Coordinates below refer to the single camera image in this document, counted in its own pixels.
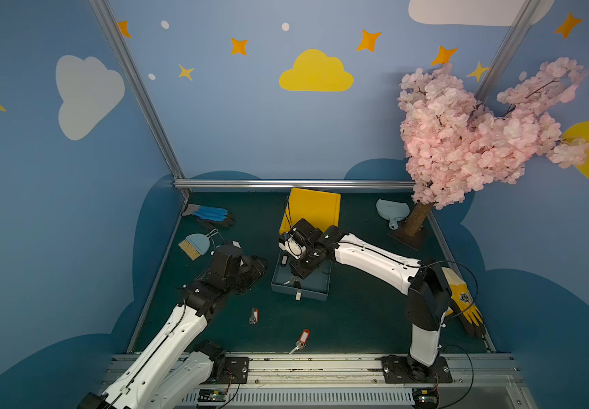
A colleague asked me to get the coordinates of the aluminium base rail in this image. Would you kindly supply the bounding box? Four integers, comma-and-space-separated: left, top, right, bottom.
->
92, 352, 538, 409

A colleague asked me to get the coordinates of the yellow drawer cabinet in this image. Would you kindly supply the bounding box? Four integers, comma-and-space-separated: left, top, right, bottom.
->
279, 187, 342, 234

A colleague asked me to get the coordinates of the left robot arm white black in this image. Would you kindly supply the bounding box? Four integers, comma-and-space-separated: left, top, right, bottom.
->
78, 242, 267, 408

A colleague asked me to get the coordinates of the blue black work glove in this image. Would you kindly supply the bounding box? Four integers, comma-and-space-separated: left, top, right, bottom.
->
182, 204, 235, 228

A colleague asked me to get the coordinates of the key with black fob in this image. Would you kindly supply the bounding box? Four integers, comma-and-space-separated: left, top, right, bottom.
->
284, 276, 301, 288

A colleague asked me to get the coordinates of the left controller board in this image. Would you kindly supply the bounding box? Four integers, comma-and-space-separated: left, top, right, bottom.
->
197, 390, 228, 405

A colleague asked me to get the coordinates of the controller board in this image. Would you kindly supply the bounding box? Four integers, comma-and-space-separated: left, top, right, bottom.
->
412, 389, 439, 409
197, 390, 228, 405

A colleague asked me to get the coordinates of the small blue hand brush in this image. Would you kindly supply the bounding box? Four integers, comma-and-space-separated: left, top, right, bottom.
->
178, 229, 219, 261

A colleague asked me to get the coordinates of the key with red tag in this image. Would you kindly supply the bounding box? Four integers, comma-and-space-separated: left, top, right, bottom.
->
289, 329, 310, 354

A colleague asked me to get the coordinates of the light blue dustpan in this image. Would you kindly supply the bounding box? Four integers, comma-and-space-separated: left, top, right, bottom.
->
376, 199, 410, 230

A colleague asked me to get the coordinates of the yellow work glove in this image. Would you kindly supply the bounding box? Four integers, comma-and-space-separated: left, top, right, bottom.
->
442, 268, 485, 338

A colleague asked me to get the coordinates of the teal drawer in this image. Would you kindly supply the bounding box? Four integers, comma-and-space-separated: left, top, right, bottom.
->
271, 251, 332, 301

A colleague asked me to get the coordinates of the pink cherry blossom tree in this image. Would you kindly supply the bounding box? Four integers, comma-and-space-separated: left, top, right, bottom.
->
398, 57, 589, 238

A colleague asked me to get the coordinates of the right controller board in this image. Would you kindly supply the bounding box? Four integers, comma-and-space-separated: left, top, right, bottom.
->
412, 389, 439, 409

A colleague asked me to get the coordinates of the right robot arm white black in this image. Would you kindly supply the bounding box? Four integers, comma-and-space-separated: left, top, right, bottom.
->
278, 219, 453, 383

